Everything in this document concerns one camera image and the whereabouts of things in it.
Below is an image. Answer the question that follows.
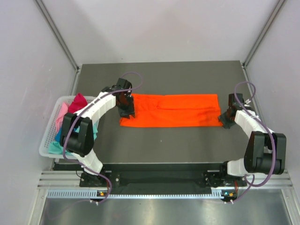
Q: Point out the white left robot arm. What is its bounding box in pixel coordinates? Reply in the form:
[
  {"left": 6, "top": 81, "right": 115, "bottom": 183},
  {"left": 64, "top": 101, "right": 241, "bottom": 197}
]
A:
[{"left": 60, "top": 86, "right": 135, "bottom": 187}]

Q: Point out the slotted grey cable duct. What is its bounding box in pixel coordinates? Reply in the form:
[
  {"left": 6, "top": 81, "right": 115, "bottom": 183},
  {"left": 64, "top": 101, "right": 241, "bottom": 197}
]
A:
[{"left": 47, "top": 189, "right": 237, "bottom": 200}]

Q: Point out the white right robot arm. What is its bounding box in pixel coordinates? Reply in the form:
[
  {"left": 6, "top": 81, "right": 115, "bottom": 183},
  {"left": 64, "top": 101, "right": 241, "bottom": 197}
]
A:
[{"left": 218, "top": 109, "right": 286, "bottom": 186}]

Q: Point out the orange t shirt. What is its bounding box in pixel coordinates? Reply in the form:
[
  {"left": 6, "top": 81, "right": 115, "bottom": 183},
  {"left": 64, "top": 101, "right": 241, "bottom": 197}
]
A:
[{"left": 120, "top": 94, "right": 222, "bottom": 128}]

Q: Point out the pink t shirt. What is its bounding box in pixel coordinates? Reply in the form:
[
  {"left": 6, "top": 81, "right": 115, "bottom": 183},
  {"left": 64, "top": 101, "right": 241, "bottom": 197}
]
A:
[{"left": 55, "top": 102, "right": 69, "bottom": 133}]

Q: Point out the magenta t shirt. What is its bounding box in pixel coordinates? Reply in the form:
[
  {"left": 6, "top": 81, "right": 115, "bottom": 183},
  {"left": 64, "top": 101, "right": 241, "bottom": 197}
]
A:
[{"left": 67, "top": 93, "right": 88, "bottom": 113}]

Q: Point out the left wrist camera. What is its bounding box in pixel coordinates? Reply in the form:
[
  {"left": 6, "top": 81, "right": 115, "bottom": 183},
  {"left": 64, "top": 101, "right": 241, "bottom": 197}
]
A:
[{"left": 112, "top": 78, "right": 132, "bottom": 90}]

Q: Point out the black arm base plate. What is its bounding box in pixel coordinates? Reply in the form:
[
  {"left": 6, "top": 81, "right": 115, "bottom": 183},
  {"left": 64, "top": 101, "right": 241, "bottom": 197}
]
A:
[{"left": 79, "top": 170, "right": 248, "bottom": 189}]

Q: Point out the white plastic laundry basket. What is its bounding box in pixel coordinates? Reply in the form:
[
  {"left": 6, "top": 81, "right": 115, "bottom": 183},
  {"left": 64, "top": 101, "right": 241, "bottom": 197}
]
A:
[{"left": 38, "top": 95, "right": 102, "bottom": 160}]

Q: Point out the teal t shirt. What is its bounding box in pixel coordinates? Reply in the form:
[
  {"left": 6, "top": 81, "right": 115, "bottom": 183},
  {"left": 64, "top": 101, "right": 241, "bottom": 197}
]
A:
[{"left": 48, "top": 124, "right": 98, "bottom": 155}]

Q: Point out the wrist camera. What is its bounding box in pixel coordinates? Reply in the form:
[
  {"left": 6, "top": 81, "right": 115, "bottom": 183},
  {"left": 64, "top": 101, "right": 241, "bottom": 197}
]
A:
[
  {"left": 112, "top": 78, "right": 132, "bottom": 90},
  {"left": 228, "top": 93, "right": 253, "bottom": 111}
]

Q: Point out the blue t shirt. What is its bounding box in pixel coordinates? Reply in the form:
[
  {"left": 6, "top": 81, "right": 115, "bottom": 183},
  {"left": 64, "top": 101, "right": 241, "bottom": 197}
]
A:
[{"left": 54, "top": 128, "right": 61, "bottom": 142}]

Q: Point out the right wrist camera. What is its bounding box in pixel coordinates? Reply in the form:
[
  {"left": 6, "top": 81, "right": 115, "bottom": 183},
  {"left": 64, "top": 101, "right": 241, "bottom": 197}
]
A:
[{"left": 228, "top": 93, "right": 253, "bottom": 111}]

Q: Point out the aluminium corner frame post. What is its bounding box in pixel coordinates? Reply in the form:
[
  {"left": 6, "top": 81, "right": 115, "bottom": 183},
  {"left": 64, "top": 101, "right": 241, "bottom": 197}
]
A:
[{"left": 241, "top": 0, "right": 287, "bottom": 70}]

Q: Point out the left aluminium frame post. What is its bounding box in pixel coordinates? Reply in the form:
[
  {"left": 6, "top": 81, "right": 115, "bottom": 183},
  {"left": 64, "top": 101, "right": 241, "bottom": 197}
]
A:
[{"left": 33, "top": 0, "right": 79, "bottom": 72}]

